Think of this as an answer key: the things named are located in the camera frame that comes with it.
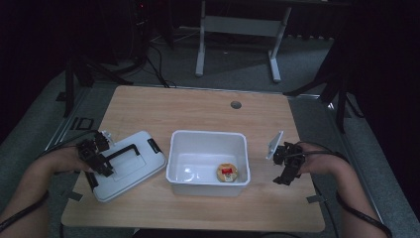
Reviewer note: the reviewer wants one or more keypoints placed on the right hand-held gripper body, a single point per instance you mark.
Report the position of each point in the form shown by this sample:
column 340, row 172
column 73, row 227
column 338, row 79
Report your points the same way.
column 290, row 157

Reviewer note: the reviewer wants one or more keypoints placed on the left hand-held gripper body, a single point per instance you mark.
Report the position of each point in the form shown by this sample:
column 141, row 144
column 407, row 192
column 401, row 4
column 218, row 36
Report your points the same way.
column 88, row 151

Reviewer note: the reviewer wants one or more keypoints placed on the round snack packet red label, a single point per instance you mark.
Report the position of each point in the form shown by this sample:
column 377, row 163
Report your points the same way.
column 227, row 172

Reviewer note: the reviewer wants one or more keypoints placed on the white plastic storage box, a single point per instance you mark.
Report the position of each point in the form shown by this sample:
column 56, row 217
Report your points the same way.
column 198, row 155

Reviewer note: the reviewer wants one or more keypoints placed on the person's left hand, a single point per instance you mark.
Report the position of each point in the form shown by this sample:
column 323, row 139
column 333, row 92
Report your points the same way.
column 67, row 160

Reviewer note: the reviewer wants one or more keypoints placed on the person's right hand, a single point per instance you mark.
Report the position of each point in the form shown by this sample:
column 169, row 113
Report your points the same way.
column 317, row 162

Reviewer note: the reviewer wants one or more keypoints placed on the grey tape piece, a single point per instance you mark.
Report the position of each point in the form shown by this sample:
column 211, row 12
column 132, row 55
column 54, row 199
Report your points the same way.
column 75, row 196
column 315, row 199

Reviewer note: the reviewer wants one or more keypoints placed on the black tripod stand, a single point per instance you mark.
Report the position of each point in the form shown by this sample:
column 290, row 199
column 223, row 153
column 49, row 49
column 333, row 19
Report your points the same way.
column 70, row 82
column 340, row 95

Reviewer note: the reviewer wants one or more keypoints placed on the black computer tower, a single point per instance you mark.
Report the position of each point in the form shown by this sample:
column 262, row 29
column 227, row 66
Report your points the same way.
column 140, row 29

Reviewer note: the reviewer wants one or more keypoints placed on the black rectangular floor frame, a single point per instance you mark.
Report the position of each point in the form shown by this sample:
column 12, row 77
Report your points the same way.
column 79, row 123

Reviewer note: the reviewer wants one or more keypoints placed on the metal floor rail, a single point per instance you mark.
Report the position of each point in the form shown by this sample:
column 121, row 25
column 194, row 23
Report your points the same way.
column 350, row 155
column 67, row 119

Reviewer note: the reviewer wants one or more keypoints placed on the white metal desk frame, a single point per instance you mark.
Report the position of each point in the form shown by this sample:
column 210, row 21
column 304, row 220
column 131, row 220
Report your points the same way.
column 241, row 26

